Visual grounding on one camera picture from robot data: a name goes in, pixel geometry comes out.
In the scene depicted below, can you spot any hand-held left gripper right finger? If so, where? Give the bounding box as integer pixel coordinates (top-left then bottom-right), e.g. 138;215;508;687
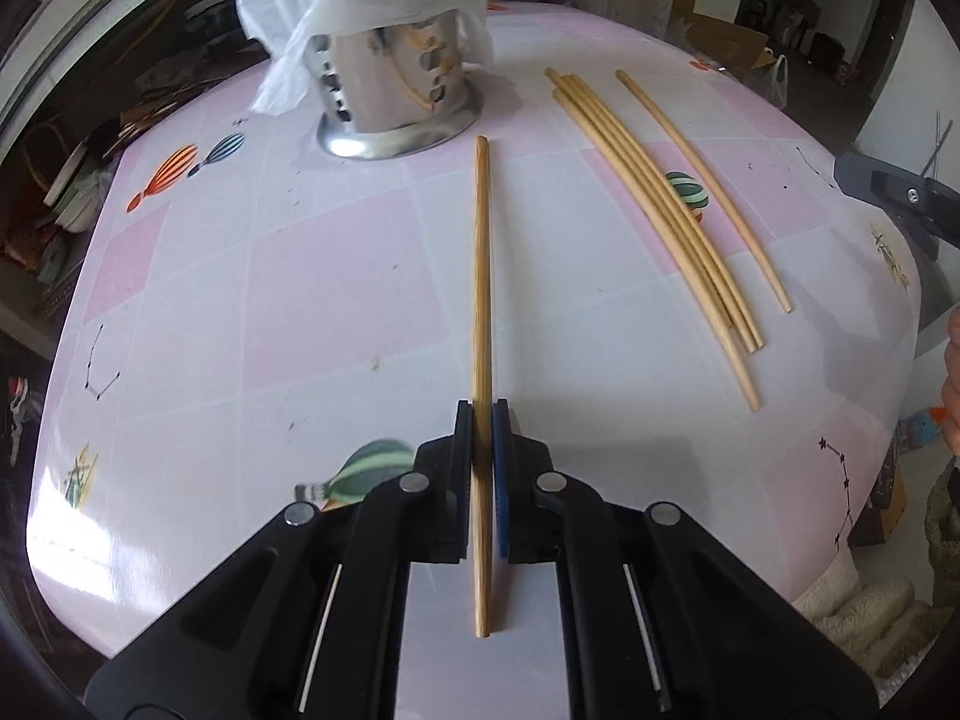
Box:
491;397;880;720

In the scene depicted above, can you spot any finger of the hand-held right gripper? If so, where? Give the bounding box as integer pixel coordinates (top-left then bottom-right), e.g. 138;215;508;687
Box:
832;150;960;261

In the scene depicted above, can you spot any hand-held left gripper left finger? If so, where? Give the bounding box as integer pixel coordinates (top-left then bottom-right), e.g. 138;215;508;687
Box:
82;400;476;720

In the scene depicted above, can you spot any wooden chopstick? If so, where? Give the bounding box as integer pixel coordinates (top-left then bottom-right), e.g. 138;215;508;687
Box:
557;73;755;355
469;134;498;641
568;71;766;350
614;69;794;314
545;67;737;331

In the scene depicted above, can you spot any bundle of three chopsticks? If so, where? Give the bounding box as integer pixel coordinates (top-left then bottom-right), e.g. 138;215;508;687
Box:
553;88;762;412

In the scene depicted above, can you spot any steel utensil holder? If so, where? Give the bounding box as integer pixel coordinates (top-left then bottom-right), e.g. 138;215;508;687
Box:
315;6;482;162

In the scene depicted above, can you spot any person's right hand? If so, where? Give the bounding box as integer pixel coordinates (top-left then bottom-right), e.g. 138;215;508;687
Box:
941;310;960;460

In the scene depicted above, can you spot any cardboard box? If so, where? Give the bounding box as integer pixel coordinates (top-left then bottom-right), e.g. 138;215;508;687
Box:
670;0;775;70

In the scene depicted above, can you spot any pink printed tablecloth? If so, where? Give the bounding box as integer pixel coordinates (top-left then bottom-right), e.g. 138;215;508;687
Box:
26;0;923;720

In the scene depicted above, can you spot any white fluffy rug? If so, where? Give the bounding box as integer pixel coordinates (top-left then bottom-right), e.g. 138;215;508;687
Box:
793;546;940;680

